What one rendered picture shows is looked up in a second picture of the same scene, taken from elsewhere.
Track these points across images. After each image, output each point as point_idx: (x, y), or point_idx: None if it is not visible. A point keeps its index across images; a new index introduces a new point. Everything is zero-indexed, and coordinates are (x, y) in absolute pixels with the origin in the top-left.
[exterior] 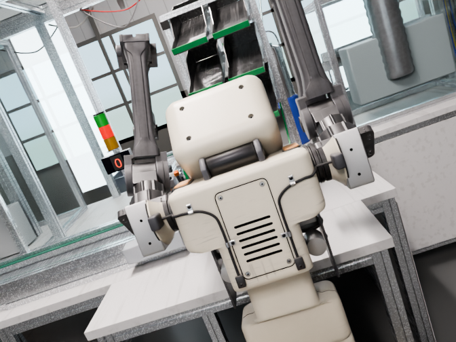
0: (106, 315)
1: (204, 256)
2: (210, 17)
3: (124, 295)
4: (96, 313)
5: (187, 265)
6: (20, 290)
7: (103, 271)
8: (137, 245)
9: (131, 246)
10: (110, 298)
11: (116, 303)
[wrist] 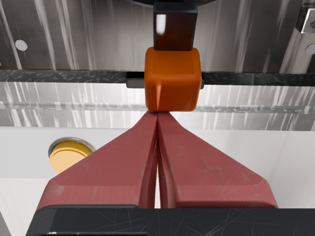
0: (31, 218)
1: (217, 147)
2: None
3: (40, 185)
4: (3, 208)
5: None
6: None
7: None
8: (34, 178)
9: (10, 175)
10: (3, 179)
11: (34, 200)
